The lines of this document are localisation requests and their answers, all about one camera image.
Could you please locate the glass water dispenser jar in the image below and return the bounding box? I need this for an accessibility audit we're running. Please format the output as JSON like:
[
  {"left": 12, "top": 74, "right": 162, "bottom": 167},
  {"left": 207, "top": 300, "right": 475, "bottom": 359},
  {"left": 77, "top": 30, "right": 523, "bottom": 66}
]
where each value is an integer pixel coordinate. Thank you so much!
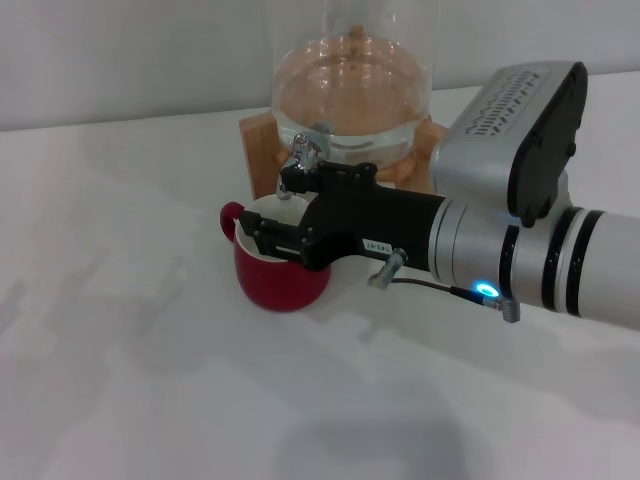
[{"left": 268, "top": 0, "right": 435, "bottom": 169}]

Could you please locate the thin dark gripper cable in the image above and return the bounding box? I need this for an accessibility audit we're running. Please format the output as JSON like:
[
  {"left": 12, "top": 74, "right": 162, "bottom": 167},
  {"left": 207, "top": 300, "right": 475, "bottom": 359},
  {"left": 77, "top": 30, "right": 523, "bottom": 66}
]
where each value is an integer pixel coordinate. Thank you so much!
[{"left": 367, "top": 247, "right": 521, "bottom": 326}]

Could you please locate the red ceramic cup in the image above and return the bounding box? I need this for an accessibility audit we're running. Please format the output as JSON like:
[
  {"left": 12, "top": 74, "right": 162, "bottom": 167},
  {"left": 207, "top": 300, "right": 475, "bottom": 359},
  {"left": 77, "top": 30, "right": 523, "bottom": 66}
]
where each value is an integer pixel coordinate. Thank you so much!
[{"left": 219, "top": 193, "right": 332, "bottom": 314}]

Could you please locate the chrome faucet tap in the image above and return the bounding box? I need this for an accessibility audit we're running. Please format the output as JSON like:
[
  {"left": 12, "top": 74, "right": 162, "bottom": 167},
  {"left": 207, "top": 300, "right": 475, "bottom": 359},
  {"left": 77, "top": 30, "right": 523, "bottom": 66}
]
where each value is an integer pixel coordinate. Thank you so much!
[{"left": 277, "top": 122, "right": 332, "bottom": 202}]

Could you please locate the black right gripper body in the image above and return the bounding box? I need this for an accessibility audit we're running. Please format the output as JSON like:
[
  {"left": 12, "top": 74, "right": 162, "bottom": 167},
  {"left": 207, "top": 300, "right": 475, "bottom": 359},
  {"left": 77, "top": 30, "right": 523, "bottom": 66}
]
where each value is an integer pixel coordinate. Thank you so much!
[{"left": 299, "top": 160, "right": 447, "bottom": 274}]

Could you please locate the wooden dispenser stand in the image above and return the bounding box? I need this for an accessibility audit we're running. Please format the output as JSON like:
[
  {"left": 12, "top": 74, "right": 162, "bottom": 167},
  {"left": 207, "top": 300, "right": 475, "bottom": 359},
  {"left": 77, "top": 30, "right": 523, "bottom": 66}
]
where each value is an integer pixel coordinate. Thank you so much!
[{"left": 238, "top": 112, "right": 450, "bottom": 199}]

